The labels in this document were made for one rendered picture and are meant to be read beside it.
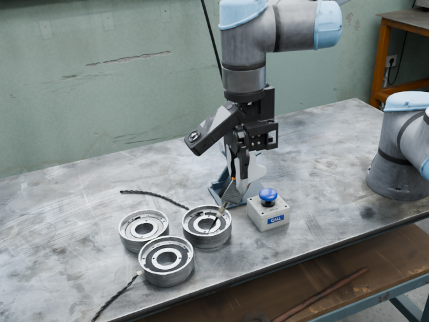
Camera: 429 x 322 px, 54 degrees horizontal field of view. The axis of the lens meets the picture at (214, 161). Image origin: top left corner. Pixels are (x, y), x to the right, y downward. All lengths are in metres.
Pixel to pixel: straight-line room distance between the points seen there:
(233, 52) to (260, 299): 0.66
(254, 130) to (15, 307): 0.54
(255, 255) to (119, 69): 1.71
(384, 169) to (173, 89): 1.67
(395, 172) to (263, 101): 0.42
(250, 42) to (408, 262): 0.82
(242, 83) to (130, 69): 1.74
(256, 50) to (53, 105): 1.83
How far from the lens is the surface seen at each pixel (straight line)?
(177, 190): 1.07
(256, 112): 0.76
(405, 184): 1.06
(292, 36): 0.70
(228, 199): 0.83
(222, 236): 0.87
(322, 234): 0.93
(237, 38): 0.68
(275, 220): 0.92
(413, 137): 0.94
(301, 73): 2.86
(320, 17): 0.71
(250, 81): 0.71
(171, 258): 0.86
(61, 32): 2.32
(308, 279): 1.18
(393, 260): 1.29
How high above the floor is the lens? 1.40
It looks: 31 degrees down
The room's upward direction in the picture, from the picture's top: 4 degrees counter-clockwise
